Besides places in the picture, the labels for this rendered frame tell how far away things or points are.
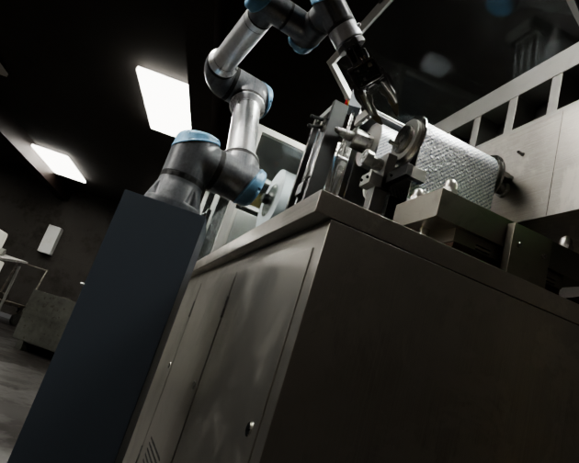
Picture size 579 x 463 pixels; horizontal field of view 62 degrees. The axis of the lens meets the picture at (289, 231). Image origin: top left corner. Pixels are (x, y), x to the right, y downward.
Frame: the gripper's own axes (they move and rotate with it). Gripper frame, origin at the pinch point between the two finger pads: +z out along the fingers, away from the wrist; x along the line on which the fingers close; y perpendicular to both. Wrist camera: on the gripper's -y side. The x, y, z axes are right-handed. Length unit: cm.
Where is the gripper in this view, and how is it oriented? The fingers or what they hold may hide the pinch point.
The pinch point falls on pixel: (387, 116)
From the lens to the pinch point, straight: 128.0
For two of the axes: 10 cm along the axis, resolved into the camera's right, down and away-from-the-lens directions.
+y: -2.3, 1.5, -9.6
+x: 8.5, -4.4, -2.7
